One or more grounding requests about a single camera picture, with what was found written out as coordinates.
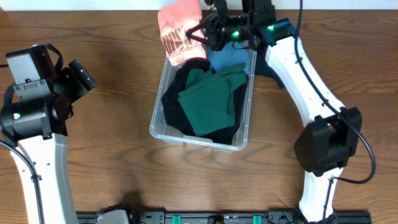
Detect dark navy garment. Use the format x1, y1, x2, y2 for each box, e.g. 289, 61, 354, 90
254, 54, 285, 89

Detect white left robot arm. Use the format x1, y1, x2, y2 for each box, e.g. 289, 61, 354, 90
1, 44, 97, 223

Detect blue cloth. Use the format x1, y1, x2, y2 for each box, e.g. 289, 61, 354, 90
206, 42, 251, 75

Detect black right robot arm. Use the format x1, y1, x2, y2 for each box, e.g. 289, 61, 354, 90
198, 0, 362, 223

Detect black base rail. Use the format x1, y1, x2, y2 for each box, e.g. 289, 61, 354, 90
76, 203, 373, 224

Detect black knit garment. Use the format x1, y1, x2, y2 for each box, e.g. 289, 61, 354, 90
161, 58, 248, 144

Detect dark green garment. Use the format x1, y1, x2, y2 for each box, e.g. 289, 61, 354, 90
177, 63, 248, 136

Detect clear plastic storage bin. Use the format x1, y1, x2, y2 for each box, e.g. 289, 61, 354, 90
149, 49, 257, 152

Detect pink shirt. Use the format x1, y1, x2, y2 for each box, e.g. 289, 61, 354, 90
157, 0, 206, 66

